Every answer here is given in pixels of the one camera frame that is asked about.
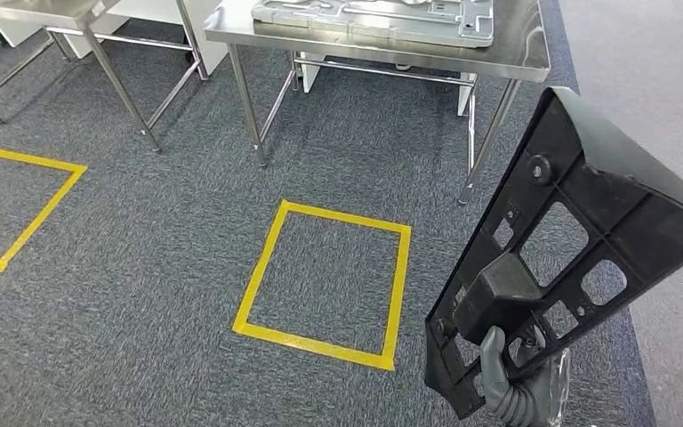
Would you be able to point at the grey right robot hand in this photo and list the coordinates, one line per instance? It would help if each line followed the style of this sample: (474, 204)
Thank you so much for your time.
(493, 365)

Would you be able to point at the black plastic plate frame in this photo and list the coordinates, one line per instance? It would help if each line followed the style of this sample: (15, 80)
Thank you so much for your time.
(601, 194)

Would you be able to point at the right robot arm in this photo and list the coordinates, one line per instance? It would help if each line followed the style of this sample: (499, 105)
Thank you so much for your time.
(521, 406)

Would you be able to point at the stainless steel workbench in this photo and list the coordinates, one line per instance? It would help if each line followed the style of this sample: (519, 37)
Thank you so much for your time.
(512, 53)

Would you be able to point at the aluminium fixture plate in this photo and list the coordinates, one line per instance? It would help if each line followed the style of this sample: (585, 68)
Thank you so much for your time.
(377, 26)

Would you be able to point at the steel side table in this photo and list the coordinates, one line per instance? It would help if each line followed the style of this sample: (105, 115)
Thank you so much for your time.
(117, 76)

